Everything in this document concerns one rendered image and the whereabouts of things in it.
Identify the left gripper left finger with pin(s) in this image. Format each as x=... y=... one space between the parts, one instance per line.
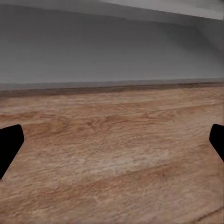
x=11 y=140

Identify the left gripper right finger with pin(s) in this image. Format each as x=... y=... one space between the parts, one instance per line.
x=217 y=139

